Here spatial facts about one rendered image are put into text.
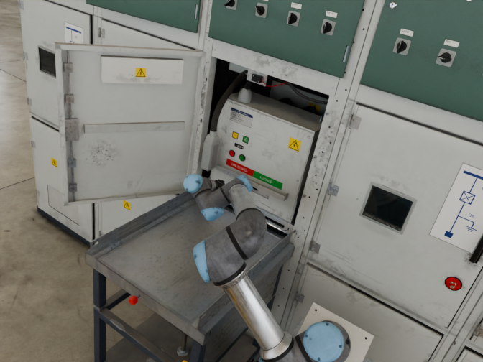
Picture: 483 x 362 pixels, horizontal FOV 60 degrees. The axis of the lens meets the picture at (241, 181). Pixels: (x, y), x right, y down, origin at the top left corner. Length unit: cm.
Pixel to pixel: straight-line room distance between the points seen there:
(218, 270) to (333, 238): 74
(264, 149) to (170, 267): 67
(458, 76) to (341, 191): 60
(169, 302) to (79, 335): 111
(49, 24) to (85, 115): 94
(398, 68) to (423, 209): 52
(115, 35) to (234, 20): 74
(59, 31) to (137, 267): 150
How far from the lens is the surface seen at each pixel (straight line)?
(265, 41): 175
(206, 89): 198
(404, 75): 156
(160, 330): 241
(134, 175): 212
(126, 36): 227
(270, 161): 192
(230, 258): 123
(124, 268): 174
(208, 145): 196
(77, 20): 254
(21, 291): 293
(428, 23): 154
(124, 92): 193
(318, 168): 177
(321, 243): 189
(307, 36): 167
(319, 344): 137
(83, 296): 283
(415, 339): 199
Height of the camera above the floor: 201
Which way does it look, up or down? 29 degrees down
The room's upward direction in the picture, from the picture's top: 11 degrees clockwise
